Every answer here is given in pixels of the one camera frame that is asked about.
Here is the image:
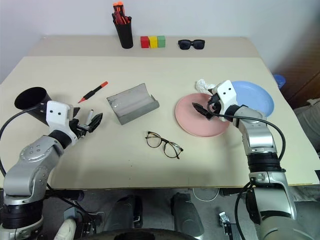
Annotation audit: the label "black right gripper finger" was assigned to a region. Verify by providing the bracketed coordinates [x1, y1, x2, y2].
[191, 101, 209, 116]
[202, 109, 216, 122]

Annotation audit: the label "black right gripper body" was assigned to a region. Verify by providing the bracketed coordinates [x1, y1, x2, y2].
[207, 93, 226, 119]

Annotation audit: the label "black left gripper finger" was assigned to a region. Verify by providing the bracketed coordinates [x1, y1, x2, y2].
[66, 106, 81, 121]
[88, 112, 104, 133]

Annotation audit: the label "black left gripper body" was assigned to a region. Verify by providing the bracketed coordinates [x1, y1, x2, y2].
[67, 116, 91, 140]

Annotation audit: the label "silver grey marker pen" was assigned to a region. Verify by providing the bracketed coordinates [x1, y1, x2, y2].
[85, 109, 95, 126]

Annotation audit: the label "pink plate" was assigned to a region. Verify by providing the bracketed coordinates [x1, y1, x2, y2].
[174, 92, 231, 138]

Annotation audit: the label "crumpled white paper ball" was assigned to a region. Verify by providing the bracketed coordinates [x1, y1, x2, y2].
[194, 78, 218, 96]

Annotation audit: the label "red and black marker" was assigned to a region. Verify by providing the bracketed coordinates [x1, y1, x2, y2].
[77, 80, 109, 104]

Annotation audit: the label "blue plate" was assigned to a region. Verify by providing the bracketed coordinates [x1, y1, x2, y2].
[230, 80, 276, 119]

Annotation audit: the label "open grey glasses case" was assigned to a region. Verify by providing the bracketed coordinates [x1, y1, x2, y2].
[106, 83, 160, 126]

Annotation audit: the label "empty black pen cup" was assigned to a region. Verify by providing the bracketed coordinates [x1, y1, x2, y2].
[14, 86, 55, 126]

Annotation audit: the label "tortoiseshell round eyeglasses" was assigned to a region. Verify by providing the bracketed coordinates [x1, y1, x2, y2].
[144, 131, 184, 160]

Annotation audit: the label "black sunglasses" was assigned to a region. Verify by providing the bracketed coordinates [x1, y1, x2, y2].
[177, 39, 206, 51]

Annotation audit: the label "blue round container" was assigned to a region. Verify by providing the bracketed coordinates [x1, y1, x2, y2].
[272, 74, 287, 89]

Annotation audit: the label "black cup holding tools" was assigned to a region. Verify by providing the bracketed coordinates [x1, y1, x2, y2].
[115, 21, 134, 50]

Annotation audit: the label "grey cloth bundle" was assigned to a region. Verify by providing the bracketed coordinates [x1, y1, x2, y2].
[293, 98, 320, 161]

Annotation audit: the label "dark rounded shape under table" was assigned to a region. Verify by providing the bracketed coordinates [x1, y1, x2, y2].
[170, 192, 205, 238]
[102, 195, 144, 232]

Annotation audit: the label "white shoe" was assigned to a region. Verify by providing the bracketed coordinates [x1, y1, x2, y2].
[53, 218, 78, 240]

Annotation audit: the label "orange tipped tool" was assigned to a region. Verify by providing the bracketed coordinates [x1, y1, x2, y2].
[112, 0, 125, 25]

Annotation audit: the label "dark curved rim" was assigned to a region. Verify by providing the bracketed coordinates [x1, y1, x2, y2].
[81, 227, 197, 240]

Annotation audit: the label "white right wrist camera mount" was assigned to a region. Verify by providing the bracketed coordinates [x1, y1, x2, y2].
[208, 79, 238, 109]

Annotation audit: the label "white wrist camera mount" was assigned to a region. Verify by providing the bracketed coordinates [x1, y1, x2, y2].
[208, 79, 238, 109]
[45, 100, 78, 146]

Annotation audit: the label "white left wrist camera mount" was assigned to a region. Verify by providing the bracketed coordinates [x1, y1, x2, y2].
[45, 100, 78, 146]

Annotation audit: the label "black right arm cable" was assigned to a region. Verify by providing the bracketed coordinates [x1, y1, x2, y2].
[211, 112, 287, 174]

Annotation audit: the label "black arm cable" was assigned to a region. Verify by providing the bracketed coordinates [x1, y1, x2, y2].
[211, 112, 287, 174]
[0, 104, 48, 176]

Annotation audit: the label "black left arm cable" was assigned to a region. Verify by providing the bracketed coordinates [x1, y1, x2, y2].
[0, 104, 48, 176]

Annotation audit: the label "white floor cable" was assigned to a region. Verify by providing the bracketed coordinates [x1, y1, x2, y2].
[191, 187, 220, 202]

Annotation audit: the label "red black handled tool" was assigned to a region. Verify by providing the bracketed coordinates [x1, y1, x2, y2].
[111, 12, 133, 26]

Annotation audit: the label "metal caster bracket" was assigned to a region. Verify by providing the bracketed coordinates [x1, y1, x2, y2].
[218, 211, 234, 236]

